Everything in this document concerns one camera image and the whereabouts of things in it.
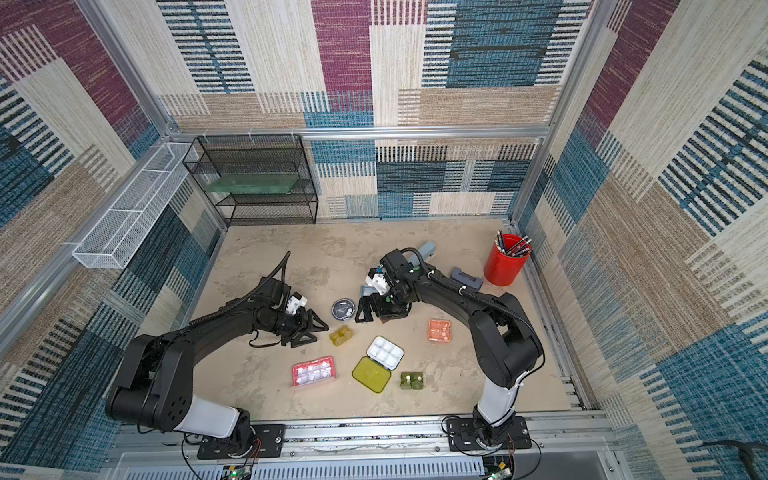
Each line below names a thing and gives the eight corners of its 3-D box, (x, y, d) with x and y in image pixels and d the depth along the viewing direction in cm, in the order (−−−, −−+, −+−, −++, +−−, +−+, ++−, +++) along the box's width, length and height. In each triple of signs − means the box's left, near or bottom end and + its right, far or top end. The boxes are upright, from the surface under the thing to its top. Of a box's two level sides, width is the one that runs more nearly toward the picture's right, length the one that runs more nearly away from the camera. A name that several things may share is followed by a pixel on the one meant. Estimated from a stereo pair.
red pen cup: (487, 285, 104) (500, 256, 92) (481, 264, 110) (493, 234, 98) (518, 285, 104) (535, 256, 92) (511, 263, 110) (526, 234, 97)
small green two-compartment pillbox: (400, 392, 82) (401, 387, 79) (400, 376, 85) (400, 371, 82) (423, 392, 82) (424, 387, 79) (421, 376, 85) (423, 371, 81)
